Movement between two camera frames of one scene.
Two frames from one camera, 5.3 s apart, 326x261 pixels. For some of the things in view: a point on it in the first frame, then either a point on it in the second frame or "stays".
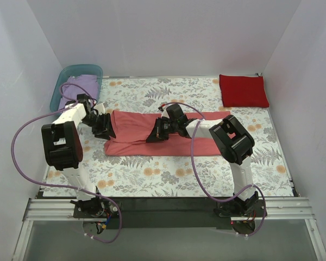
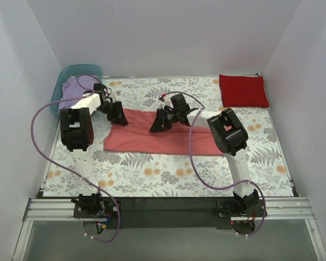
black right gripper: x=161 y=128 to x=162 y=117
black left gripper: x=101 y=125 to x=114 y=109
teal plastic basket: x=74 y=70 stays
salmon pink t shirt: x=132 y=129 stays
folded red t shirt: x=243 y=91 stays
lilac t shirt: x=88 y=84 stays
